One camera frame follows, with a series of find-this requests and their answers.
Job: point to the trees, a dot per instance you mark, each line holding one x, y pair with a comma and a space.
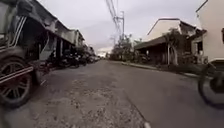
122, 50

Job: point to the row of buildings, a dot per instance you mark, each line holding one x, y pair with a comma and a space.
65, 35

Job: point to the utility pole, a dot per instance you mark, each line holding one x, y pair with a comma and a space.
122, 25

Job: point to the grey asphalt road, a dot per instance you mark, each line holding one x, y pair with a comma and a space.
110, 96

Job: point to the row of parked motorcycles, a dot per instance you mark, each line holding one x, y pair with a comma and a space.
71, 60

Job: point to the kerb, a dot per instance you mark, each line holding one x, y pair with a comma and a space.
143, 66

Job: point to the grey motor tricycle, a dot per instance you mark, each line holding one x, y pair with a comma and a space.
15, 85

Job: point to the beige gabled house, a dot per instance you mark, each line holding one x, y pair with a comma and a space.
163, 28

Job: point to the white building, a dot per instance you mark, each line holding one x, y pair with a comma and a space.
213, 30

